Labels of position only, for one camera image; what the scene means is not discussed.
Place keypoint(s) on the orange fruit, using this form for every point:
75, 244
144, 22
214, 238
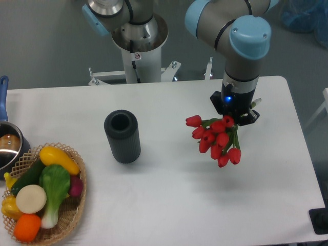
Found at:
27, 227

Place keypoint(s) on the white round radish slice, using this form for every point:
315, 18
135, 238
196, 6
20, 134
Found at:
31, 199

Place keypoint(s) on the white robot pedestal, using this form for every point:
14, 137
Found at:
141, 49

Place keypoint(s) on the woven wicker basket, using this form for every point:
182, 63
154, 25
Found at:
70, 211

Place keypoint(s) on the green bok choy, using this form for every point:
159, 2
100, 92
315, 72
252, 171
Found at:
55, 180

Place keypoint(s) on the red tulip bouquet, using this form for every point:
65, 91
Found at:
219, 136

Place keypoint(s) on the yellow banana tip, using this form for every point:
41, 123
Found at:
9, 180

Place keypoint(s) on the blue plastic bag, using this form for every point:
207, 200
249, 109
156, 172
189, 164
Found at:
306, 17

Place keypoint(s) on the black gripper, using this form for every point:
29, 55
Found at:
235, 100

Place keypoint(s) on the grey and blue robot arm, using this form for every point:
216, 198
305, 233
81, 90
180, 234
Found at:
234, 29

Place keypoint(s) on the yellow squash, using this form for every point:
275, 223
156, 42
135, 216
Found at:
54, 156

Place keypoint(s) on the blue handled saucepan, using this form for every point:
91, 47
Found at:
13, 143

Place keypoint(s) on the red radish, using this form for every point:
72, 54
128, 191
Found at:
76, 186

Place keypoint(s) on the dark grey ribbed vase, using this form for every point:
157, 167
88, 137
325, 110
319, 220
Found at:
121, 129

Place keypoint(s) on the yellow bell pepper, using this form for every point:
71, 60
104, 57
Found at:
10, 209

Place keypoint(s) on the black device at table edge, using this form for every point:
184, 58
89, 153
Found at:
319, 220

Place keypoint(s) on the green cucumber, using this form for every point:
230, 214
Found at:
31, 176

